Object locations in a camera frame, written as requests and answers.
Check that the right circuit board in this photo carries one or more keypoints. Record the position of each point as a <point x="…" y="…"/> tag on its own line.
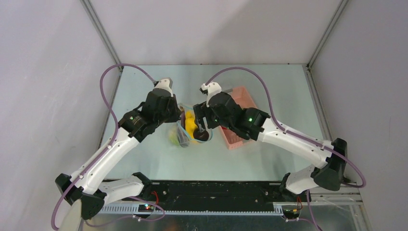
<point x="291" y="214"/>

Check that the clear zip top bag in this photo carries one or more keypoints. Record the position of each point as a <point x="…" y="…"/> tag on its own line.
<point x="185" y="108"/>

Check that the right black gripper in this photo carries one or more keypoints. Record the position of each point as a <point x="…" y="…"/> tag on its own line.
<point x="201" y="112"/>

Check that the green cabbage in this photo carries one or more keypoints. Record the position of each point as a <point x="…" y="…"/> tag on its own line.
<point x="173" y="137"/>

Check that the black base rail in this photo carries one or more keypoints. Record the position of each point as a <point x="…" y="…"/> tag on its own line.
<point x="216" y="196"/>

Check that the circuit board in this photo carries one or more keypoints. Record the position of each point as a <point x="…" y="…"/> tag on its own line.
<point x="291" y="214"/>
<point x="146" y="208"/>

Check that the dark purple eggplant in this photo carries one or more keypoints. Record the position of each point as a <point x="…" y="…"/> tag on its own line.
<point x="181" y="132"/>

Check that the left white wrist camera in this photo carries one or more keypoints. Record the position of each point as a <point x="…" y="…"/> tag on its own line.
<point x="165" y="84"/>

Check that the pink plastic basket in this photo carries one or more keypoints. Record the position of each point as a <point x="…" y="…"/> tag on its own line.
<point x="243" y="98"/>

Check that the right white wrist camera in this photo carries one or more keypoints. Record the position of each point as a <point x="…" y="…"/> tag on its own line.
<point x="210" y="90"/>

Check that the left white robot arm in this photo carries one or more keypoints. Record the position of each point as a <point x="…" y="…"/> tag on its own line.
<point x="86" y="184"/>

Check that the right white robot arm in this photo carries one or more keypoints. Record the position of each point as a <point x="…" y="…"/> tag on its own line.
<point x="326" y="158"/>

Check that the dark round fruit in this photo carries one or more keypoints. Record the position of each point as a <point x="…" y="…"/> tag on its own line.
<point x="201" y="136"/>

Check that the left circuit board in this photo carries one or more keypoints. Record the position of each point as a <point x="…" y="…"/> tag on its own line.
<point x="146" y="208"/>

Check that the yellow bell pepper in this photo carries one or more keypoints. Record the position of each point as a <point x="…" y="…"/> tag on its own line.
<point x="190" y="125"/>

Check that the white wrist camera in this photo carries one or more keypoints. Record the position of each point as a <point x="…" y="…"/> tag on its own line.
<point x="210" y="90"/>
<point x="165" y="84"/>

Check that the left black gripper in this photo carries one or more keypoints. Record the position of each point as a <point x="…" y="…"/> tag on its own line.
<point x="176" y="112"/>

